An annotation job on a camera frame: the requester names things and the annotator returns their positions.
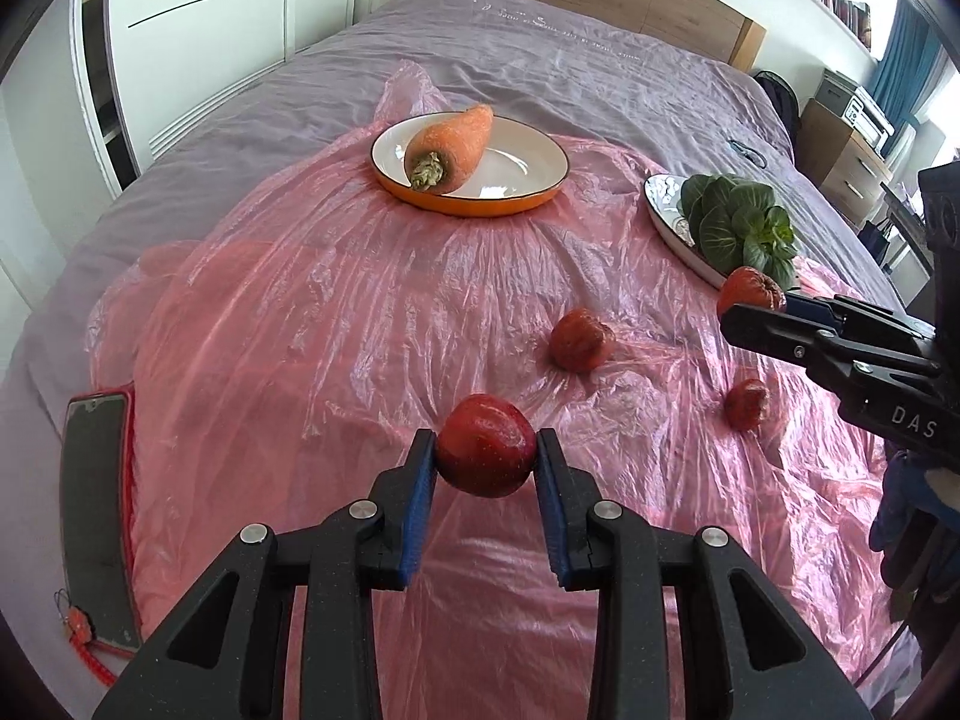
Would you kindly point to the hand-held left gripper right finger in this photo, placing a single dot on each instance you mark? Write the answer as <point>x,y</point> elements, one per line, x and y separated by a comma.
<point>551,510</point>

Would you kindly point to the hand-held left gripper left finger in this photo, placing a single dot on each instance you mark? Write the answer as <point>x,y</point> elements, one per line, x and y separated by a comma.
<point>420,510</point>

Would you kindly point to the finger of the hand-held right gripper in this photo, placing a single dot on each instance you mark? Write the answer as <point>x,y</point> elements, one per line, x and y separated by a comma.
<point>780,334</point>
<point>806,304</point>

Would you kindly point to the person's right hand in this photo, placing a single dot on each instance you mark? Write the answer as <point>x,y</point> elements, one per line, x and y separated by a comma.
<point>911,525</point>

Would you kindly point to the green leafy vegetable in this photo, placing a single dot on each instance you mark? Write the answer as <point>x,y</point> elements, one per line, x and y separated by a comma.
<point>727,217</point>

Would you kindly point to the desk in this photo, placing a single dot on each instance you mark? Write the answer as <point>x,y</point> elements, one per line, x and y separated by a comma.
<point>907,217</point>

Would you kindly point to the wooden dresser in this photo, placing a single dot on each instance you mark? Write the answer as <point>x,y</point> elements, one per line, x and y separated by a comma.
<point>832,157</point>

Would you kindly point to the white round plate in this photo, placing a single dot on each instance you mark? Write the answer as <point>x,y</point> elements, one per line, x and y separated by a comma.
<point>664,202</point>

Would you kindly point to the black backpack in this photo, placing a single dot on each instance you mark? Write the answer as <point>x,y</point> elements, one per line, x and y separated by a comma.
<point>780,109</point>

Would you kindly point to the white printer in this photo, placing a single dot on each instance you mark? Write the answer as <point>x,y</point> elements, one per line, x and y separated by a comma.
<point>855,105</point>

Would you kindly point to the pink plastic sheet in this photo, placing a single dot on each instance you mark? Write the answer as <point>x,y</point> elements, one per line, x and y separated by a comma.
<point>300,315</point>

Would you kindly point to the teal curtain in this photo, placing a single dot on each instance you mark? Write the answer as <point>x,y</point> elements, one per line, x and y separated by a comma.
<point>904,60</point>

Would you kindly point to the orange oval dish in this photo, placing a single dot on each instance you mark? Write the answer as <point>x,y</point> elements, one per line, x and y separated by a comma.
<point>521,165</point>

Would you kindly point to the black phone with red case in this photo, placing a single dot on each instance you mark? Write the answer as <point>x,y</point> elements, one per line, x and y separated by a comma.
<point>94,510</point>

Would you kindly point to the carrot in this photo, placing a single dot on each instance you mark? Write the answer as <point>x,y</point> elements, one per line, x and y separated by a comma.
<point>450,146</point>

